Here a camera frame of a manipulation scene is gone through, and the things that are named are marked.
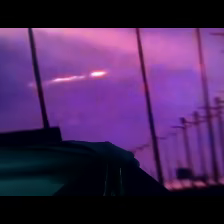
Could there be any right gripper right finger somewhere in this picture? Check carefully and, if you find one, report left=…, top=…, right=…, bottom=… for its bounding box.
left=113, top=159, right=170, bottom=197

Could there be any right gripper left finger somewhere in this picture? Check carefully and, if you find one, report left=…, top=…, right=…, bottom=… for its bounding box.
left=56, top=159, right=114, bottom=197

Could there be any dark green garment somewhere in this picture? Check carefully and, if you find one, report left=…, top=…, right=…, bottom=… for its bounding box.
left=0, top=139, right=142, bottom=197

